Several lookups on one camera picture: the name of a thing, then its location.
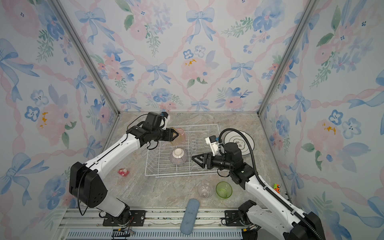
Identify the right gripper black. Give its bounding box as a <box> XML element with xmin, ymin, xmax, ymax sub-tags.
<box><xmin>193</xmin><ymin>151</ymin><xmax>235</xmax><ymax>173</ymax></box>

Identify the pink translucent cup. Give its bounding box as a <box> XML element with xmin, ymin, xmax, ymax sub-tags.
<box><xmin>174</xmin><ymin>128</ymin><xmax>187</xmax><ymax>146</ymax></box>

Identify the ribbed ceramic bowl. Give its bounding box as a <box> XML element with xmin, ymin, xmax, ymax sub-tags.
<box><xmin>171</xmin><ymin>148</ymin><xmax>188</xmax><ymax>165</ymax></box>

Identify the clear glass cup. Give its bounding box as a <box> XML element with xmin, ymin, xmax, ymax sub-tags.
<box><xmin>198</xmin><ymin>183</ymin><xmax>213</xmax><ymax>199</ymax></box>

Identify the green translucent cup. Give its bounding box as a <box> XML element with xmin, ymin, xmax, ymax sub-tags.
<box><xmin>216</xmin><ymin>182</ymin><xmax>233</xmax><ymax>199</ymax></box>

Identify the white plate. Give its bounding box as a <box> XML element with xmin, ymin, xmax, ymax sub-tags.
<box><xmin>223</xmin><ymin>131</ymin><xmax>255</xmax><ymax>156</ymax></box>

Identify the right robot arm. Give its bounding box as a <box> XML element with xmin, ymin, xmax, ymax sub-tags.
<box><xmin>192</xmin><ymin>143</ymin><xmax>326</xmax><ymax>240</ymax></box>

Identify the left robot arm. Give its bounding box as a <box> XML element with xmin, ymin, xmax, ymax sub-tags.
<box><xmin>69</xmin><ymin>112</ymin><xmax>179</xmax><ymax>225</ymax></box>

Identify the red small toy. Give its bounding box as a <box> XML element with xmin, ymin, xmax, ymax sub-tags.
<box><xmin>118</xmin><ymin>168</ymin><xmax>130</xmax><ymax>177</ymax></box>

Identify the orange green small toy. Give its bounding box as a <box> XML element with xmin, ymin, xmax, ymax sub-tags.
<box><xmin>273</xmin><ymin>184</ymin><xmax>281</xmax><ymax>194</ymax></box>

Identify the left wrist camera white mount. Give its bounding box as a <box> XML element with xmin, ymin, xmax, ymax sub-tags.
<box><xmin>160</xmin><ymin>112</ymin><xmax>170</xmax><ymax>130</ymax></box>

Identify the white wire dish rack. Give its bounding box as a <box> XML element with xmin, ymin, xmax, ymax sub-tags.
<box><xmin>145</xmin><ymin>124</ymin><xmax>220</xmax><ymax>178</ymax></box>

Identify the black camera cable left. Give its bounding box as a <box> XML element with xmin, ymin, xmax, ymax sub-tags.
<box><xmin>76</xmin><ymin>113</ymin><xmax>166</xmax><ymax>217</ymax></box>

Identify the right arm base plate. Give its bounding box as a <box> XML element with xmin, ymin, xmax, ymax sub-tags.
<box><xmin>222</xmin><ymin>210</ymin><xmax>250</xmax><ymax>227</ymax></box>

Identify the black corrugated hose right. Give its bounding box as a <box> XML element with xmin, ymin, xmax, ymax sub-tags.
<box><xmin>218</xmin><ymin>128</ymin><xmax>323</xmax><ymax>240</ymax></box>

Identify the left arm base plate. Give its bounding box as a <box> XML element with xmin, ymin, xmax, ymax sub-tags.
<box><xmin>103</xmin><ymin>210</ymin><xmax>147</xmax><ymax>227</ymax></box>

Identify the aluminium front rail frame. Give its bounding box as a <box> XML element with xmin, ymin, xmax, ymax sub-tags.
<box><xmin>50</xmin><ymin>206</ymin><xmax>316</xmax><ymax>240</ymax></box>

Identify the aluminium corner post left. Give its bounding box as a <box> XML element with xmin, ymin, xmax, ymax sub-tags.
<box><xmin>48</xmin><ymin>0</ymin><xmax>120</xmax><ymax>116</ymax></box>

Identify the aluminium corner post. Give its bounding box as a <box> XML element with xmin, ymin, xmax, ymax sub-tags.
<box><xmin>48</xmin><ymin>0</ymin><xmax>120</xmax><ymax>116</ymax></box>
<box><xmin>258</xmin><ymin>0</ymin><xmax>318</xmax><ymax>118</ymax></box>

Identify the aluminium corner post right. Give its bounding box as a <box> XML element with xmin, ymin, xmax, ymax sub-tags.
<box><xmin>258</xmin><ymin>0</ymin><xmax>318</xmax><ymax>118</ymax></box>

